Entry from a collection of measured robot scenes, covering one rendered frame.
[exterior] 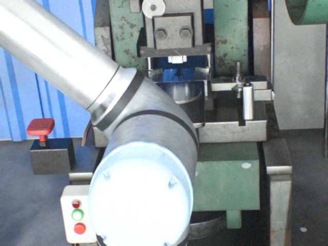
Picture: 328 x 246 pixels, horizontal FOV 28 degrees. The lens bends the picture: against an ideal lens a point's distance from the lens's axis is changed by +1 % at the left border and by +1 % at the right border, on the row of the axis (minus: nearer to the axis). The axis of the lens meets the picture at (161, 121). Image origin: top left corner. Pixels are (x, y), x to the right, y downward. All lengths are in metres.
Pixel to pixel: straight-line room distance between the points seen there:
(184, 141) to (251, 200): 0.88
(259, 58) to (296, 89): 1.09
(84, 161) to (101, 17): 0.55
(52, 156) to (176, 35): 0.42
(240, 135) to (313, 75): 1.41
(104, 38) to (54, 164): 0.53
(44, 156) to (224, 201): 0.46
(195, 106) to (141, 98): 0.72
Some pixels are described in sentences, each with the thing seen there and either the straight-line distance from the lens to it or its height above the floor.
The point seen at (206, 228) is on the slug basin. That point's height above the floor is 0.38.
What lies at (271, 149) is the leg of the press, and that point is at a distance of 1.63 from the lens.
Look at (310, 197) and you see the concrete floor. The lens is 2.63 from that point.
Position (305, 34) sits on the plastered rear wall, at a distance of 2.95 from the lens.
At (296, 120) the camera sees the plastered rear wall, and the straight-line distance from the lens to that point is 3.11.
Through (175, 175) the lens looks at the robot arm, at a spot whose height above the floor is 1.07.
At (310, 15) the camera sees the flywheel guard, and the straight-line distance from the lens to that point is 1.45.
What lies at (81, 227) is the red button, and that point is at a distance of 1.56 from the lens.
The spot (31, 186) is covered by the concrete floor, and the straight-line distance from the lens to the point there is 2.84.
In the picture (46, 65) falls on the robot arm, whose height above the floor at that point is 1.15.
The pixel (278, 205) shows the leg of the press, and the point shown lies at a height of 0.55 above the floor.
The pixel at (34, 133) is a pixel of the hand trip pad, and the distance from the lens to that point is 1.56.
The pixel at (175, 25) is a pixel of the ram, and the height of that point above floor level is 0.95.
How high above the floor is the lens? 1.44
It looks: 26 degrees down
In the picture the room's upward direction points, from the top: 5 degrees counter-clockwise
